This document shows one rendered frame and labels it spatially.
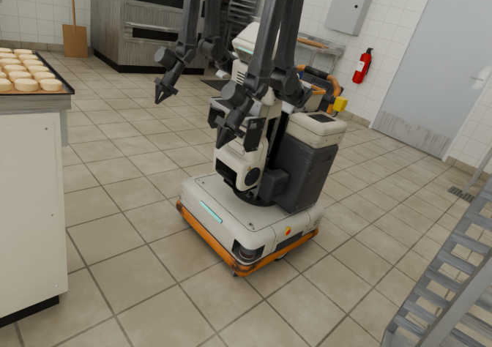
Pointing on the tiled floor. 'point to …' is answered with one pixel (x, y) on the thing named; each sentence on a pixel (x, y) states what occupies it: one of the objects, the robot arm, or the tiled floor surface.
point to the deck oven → (140, 23)
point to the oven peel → (75, 36)
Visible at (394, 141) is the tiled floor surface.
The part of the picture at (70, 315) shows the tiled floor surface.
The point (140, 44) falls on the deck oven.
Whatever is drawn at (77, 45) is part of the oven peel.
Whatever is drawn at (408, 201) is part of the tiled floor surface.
